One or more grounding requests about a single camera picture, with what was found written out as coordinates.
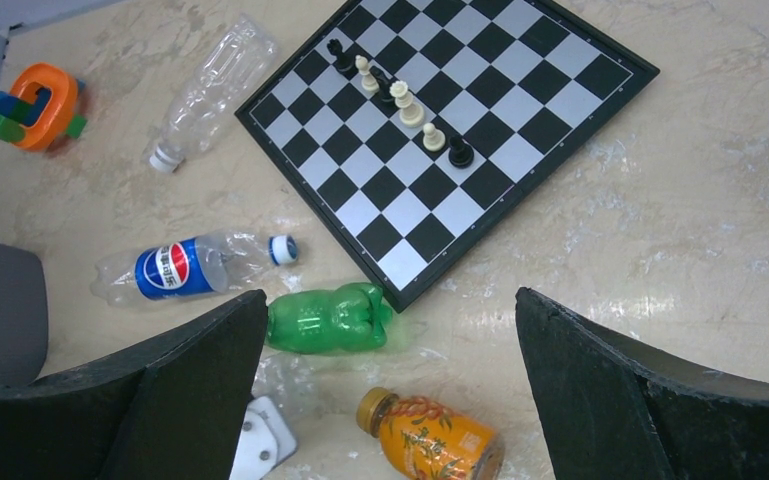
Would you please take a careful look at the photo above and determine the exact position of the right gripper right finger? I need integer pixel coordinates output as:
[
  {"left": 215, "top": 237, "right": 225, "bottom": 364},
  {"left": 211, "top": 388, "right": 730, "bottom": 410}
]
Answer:
[{"left": 515, "top": 287, "right": 769, "bottom": 479}]

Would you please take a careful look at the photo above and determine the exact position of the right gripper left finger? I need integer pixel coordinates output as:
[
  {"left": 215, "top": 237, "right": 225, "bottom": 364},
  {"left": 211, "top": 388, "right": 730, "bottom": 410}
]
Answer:
[{"left": 0, "top": 290, "right": 268, "bottom": 479}]

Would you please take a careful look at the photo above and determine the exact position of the large clear plastic bottle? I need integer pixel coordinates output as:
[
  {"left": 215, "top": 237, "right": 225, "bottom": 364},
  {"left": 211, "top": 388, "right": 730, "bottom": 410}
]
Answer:
[{"left": 252, "top": 352, "right": 322, "bottom": 423}]

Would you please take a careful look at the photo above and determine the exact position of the pepsi labelled clear bottle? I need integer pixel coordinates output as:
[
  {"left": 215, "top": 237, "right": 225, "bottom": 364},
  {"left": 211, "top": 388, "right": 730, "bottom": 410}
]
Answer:
[{"left": 90, "top": 229, "right": 300, "bottom": 308}]

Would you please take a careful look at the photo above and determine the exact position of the grey mesh waste bin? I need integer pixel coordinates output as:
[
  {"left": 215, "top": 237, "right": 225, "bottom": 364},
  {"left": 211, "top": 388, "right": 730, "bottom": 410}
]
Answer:
[{"left": 0, "top": 243, "right": 49, "bottom": 386}]

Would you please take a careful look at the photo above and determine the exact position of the green plastic bottle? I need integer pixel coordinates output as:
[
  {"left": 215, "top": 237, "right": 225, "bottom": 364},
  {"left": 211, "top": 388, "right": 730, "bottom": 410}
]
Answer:
[{"left": 265, "top": 282, "right": 394, "bottom": 355}]

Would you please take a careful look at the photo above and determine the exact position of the orange juice bottle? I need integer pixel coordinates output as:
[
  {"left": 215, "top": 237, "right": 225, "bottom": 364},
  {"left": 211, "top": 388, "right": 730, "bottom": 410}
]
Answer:
[{"left": 356, "top": 387, "right": 505, "bottom": 480}]

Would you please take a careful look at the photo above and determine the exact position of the black chess pawn near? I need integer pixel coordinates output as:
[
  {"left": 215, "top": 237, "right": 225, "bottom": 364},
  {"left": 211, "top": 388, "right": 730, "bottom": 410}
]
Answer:
[{"left": 448, "top": 135, "right": 474, "bottom": 169}]

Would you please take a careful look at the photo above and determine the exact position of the white chess pawn near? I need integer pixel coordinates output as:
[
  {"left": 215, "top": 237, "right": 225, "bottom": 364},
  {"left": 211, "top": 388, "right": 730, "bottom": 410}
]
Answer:
[{"left": 422, "top": 122, "right": 446, "bottom": 152}]

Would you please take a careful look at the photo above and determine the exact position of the white chess pawn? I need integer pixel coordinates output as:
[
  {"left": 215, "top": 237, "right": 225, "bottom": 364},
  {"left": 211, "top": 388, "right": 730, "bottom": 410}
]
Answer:
[
  {"left": 422, "top": 122, "right": 446, "bottom": 152},
  {"left": 355, "top": 55, "right": 380, "bottom": 94}
]

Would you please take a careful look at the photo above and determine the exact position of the black and white chessboard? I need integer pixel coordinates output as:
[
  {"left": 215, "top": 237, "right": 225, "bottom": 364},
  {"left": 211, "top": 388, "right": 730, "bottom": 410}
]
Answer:
[{"left": 236, "top": 0, "right": 658, "bottom": 311}]

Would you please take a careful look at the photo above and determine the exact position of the white chess queen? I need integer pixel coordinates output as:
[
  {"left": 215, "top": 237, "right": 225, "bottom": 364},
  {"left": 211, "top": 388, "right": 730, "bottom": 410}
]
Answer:
[{"left": 389, "top": 80, "right": 425, "bottom": 128}]

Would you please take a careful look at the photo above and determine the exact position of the white chess pawn far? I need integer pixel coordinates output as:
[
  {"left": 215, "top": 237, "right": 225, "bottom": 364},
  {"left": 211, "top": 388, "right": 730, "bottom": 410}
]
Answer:
[{"left": 355, "top": 55, "right": 380, "bottom": 94}]

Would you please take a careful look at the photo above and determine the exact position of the black chess piece far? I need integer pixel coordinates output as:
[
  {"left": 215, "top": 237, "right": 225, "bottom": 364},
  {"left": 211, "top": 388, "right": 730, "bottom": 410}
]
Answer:
[{"left": 326, "top": 38, "right": 357, "bottom": 76}]

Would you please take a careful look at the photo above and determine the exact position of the black chess piece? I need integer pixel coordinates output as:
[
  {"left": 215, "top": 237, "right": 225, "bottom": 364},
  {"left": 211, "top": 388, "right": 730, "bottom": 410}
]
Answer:
[
  {"left": 326, "top": 38, "right": 357, "bottom": 76},
  {"left": 370, "top": 66, "right": 395, "bottom": 106}
]

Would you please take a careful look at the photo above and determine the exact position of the black chess piece middle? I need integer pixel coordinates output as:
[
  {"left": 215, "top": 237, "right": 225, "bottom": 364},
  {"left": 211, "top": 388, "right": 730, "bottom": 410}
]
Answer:
[{"left": 370, "top": 66, "right": 395, "bottom": 106}]

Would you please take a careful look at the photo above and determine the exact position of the orange ring toy with blocks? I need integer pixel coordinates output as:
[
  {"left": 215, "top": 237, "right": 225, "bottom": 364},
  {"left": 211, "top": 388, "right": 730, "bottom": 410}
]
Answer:
[{"left": 0, "top": 62, "right": 87, "bottom": 152}]

